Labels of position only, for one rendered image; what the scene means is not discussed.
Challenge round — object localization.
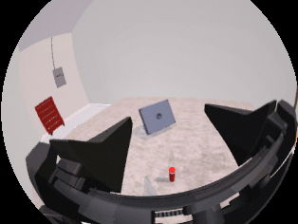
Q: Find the red peg with white band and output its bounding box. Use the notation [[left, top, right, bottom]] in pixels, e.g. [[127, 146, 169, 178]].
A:
[[168, 168, 176, 183]]

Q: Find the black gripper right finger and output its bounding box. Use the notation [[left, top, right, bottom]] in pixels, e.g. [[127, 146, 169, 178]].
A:
[[205, 98, 276, 166]]

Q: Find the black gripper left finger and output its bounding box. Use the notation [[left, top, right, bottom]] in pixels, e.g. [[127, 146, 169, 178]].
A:
[[49, 116, 133, 193]]

